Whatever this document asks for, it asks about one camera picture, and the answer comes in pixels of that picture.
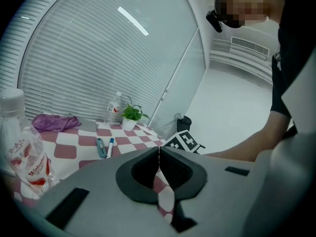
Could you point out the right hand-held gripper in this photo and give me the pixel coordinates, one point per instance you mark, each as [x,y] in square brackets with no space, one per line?
[184,139]

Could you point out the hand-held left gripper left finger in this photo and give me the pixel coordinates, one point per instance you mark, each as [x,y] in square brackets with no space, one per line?
[98,181]

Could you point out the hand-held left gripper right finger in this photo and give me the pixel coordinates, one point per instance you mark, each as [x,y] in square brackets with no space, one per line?
[234,194]

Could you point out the teal utility knife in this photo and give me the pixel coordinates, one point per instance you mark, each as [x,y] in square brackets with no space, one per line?
[100,148]

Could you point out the blue white pen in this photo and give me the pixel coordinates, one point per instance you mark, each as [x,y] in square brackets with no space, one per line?
[110,148]

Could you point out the person's right forearm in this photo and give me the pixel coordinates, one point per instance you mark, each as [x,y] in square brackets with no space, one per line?
[247,147]

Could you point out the black office chair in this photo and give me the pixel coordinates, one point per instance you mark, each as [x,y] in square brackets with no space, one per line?
[184,122]

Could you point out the checkered table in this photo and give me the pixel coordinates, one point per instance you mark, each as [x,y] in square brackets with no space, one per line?
[66,138]

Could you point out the green potted plant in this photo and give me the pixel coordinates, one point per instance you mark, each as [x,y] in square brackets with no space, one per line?
[133,113]

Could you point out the grey flat pad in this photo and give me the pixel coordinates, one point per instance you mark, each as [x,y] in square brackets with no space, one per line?
[89,125]

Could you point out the purple cloth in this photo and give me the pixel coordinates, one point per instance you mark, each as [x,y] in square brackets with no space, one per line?
[54,122]

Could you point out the clear plastic water bottle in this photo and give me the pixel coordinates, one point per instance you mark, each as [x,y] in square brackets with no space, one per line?
[114,108]
[24,152]

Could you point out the white air vent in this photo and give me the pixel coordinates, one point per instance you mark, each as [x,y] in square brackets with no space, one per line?
[249,46]

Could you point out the person's body in black clothing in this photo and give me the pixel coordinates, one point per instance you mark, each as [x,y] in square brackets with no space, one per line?
[296,33]

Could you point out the black head-mounted camera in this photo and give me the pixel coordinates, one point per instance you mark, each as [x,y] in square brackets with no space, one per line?
[214,21]

